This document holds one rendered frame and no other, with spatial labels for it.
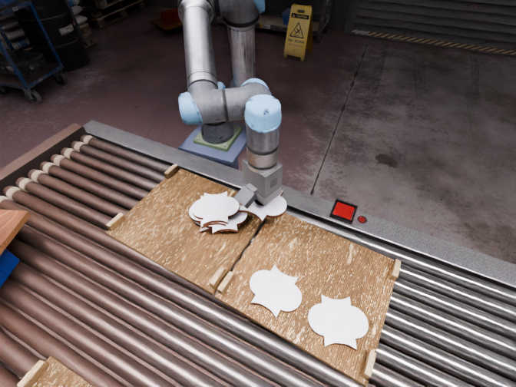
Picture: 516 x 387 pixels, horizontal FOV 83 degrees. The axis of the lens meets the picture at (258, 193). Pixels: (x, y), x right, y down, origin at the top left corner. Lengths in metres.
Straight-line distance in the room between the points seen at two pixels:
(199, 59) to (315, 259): 0.62
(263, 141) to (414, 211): 1.94
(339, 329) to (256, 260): 0.28
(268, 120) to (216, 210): 0.40
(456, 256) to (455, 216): 1.52
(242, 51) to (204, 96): 0.40
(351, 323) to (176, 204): 0.64
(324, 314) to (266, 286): 0.16
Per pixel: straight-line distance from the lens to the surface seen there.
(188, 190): 1.07
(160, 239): 0.96
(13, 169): 1.43
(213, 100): 0.70
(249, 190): 0.75
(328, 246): 0.92
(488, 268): 1.11
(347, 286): 0.87
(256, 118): 0.61
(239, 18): 1.00
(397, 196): 2.52
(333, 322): 0.81
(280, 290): 0.82
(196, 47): 0.81
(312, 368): 0.80
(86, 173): 1.31
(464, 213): 2.66
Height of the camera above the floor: 1.70
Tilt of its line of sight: 48 degrees down
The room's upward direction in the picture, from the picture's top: straight up
